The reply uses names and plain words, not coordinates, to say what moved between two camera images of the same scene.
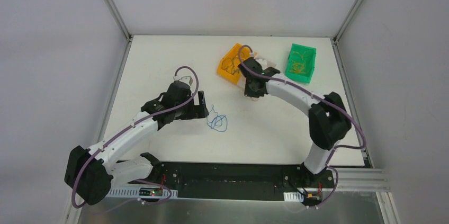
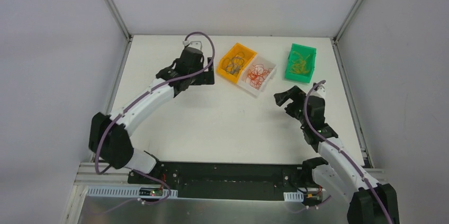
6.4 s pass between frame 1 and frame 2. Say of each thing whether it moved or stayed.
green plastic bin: stayed
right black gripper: moved
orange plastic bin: stayed
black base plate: stayed
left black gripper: moved
